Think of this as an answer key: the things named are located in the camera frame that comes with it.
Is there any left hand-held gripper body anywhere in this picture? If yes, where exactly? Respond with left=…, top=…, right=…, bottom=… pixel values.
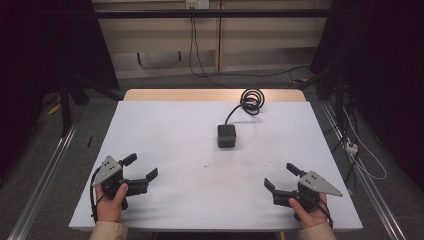
left=92, top=155, right=149, bottom=211

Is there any left hand-held gripper black cable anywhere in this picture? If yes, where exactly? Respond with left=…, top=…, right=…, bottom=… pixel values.
left=89, top=167, right=107, bottom=224

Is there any aluminium floor rail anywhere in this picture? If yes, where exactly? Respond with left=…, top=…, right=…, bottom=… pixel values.
left=321, top=100, right=408, bottom=240
left=6, top=122, right=81, bottom=240

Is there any white wall socket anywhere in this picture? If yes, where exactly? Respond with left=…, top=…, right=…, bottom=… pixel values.
left=185, top=0, right=211, bottom=10

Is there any black cube power adapter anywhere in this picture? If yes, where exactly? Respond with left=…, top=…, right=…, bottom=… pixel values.
left=217, top=124, right=237, bottom=149

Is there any white table sheet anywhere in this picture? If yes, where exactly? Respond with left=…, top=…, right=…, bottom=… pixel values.
left=68, top=100, right=364, bottom=232

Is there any black curtain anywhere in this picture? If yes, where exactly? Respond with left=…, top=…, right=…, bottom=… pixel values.
left=0, top=0, right=120, bottom=183
left=309, top=0, right=424, bottom=193

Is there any person's left hand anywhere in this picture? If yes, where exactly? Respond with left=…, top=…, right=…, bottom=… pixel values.
left=94, top=182, right=130, bottom=224

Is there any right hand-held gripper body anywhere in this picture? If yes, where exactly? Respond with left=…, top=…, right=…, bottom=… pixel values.
left=273, top=170, right=344, bottom=213

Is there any white floor cable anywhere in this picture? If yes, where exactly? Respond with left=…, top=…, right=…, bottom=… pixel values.
left=342, top=106, right=388, bottom=182

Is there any hand-held gripper black cable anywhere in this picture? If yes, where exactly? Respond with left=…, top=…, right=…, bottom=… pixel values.
left=316, top=199, right=334, bottom=230
left=89, top=167, right=107, bottom=224

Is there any right hand-held gripper black cable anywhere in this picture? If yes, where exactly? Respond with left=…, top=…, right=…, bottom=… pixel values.
left=316, top=199, right=334, bottom=230

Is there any person's right hand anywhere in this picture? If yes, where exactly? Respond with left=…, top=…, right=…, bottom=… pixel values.
left=288, top=193, right=330, bottom=230

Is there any black hanging cable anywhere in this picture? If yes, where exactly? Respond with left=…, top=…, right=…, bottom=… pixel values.
left=188, top=16, right=312, bottom=90

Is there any white power plug block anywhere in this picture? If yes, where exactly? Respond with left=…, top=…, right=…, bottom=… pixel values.
left=345, top=139, right=359, bottom=156

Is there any coiled black adapter cable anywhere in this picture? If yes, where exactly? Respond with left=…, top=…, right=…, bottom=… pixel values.
left=224, top=87, right=266, bottom=126

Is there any black horizontal frame bar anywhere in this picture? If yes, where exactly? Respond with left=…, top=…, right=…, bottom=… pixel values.
left=94, top=8, right=334, bottom=20

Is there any black metal stand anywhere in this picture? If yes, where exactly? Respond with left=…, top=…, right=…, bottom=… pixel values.
left=57, top=73, right=124, bottom=138

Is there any beige wooden cabinet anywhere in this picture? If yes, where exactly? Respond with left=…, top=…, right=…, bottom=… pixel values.
left=91, top=0, right=334, bottom=81

